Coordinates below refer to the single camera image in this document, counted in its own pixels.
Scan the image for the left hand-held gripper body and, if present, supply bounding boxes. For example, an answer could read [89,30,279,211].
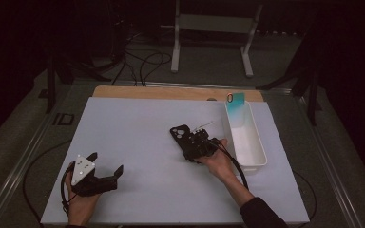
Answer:
[70,154,120,198]

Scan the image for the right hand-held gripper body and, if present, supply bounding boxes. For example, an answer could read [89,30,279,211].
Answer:
[182,121,222,164]

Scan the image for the black phone case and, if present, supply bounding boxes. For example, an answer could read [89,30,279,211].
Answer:
[169,124,194,153]

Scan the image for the white plastic bin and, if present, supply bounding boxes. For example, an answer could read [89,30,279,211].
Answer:
[223,100,268,169]

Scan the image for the iridescent phone case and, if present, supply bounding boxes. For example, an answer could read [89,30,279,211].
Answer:
[225,91,247,127]

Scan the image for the person's left hand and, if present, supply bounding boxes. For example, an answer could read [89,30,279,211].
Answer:
[64,161,102,227]

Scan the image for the person's right hand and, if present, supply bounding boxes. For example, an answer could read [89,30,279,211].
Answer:
[199,138,239,185]

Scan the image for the white table mat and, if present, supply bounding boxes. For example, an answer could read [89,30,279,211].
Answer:
[40,96,311,226]

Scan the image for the black tripod stand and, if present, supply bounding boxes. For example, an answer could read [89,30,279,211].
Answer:
[256,31,323,127]

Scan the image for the grey metal stand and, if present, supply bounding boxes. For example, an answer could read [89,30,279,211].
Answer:
[170,0,264,79]

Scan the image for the left hand-held gripper cable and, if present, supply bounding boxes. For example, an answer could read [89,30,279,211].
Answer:
[60,161,77,217]

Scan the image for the hand-held gripper cable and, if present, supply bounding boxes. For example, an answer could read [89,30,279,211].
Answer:
[213,141,250,192]
[60,161,77,217]

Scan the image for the right hand-held gripper cable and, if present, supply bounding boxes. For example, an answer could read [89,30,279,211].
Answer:
[213,141,250,192]

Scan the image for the black floor cables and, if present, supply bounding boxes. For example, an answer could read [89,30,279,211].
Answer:
[110,31,174,87]

